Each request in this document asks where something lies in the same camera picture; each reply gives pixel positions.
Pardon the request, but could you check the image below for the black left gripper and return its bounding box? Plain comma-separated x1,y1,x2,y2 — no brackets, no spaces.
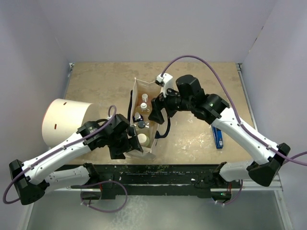
107,126,141,160

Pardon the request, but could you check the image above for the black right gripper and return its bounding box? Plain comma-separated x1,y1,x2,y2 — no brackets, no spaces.
148,83,193,124

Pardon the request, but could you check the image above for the amber liquid pump bottle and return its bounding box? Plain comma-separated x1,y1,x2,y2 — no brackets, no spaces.
137,103,152,115

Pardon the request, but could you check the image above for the clear bottle grey cap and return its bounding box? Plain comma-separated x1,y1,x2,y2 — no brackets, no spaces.
136,121,152,132

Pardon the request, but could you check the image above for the orange navy pump bottle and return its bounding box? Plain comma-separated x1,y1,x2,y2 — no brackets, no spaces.
133,112,143,122

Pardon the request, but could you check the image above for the pink liquid pump bottle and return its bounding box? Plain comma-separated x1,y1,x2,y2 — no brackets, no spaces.
138,93,151,104

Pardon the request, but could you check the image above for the cream canvas tote bag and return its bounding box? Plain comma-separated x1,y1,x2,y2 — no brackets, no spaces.
126,79,163,159

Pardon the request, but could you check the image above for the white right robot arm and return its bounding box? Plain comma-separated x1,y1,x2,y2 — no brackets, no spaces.
149,74,290,187

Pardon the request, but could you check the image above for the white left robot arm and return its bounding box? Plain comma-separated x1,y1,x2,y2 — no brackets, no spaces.
9,114,142,205

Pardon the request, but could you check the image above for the blue black clamp tool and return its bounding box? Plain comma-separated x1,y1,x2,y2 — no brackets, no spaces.
212,126,224,149

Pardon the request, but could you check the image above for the white cylindrical paper roll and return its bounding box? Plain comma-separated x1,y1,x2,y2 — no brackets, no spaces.
42,99,97,148

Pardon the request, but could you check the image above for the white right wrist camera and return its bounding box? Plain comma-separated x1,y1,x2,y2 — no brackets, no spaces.
155,73,174,97

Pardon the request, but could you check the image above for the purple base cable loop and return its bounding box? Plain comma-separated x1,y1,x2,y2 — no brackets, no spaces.
80,180,128,213

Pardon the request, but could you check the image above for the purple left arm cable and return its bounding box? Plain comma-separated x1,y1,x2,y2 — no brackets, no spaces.
2,104,117,205

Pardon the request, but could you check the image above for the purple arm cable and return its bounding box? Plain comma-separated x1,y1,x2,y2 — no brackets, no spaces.
2,104,117,205
160,55,307,166

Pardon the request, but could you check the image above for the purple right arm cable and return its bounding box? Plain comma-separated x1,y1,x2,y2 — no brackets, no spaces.
160,55,307,166

